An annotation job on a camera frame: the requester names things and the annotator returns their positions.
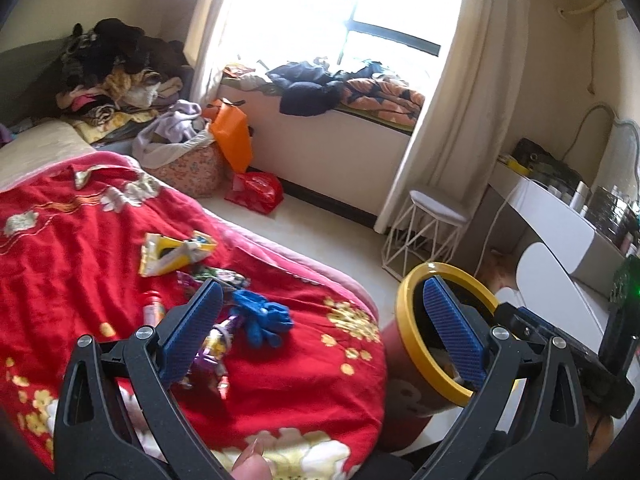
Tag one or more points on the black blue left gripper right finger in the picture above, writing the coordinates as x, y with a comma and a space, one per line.
526, 419

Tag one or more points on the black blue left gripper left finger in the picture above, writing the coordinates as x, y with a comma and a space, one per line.
94, 437

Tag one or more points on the green candy wrapper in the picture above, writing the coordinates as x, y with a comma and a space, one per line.
192, 279

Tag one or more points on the yellow snack wrapper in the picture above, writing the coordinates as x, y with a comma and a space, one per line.
163, 254

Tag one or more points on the red yellow-rimmed trash bin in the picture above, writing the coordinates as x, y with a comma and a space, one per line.
422, 399

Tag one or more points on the person's left hand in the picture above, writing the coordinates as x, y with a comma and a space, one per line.
251, 465

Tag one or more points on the white chair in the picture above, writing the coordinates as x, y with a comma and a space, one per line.
537, 281

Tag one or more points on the white dressing desk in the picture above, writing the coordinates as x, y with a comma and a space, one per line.
584, 254

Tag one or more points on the purple yellow toy figure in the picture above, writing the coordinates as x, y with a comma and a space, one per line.
208, 368

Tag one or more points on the small pink bottle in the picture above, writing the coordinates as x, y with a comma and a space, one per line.
153, 309

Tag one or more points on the silver canister on desk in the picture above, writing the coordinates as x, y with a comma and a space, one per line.
580, 197

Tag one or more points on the red floral blanket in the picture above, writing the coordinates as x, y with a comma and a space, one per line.
71, 246

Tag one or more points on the blue toy robot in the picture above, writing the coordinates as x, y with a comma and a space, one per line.
264, 321

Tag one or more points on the cream curtain right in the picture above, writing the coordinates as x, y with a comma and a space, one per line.
459, 135

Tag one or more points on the cream curtain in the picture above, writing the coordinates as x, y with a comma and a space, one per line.
199, 49
459, 135

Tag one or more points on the orange patterned blanket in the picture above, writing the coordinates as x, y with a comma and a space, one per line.
386, 101

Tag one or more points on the red plastic bag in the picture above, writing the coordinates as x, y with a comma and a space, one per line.
257, 191

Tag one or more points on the floral laundry basket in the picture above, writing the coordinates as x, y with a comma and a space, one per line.
198, 173

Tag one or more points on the dark blue clothes on sill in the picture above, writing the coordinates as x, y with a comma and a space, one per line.
308, 89

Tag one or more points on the lavender white clothes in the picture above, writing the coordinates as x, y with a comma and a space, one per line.
179, 131

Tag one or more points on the orange paper bag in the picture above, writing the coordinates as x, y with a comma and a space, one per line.
228, 125

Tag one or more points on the pile of clothes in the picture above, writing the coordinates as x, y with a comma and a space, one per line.
115, 79

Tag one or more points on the cream curtain left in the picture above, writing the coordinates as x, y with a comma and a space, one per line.
199, 49

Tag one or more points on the white wire stool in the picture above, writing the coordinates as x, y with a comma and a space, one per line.
428, 228

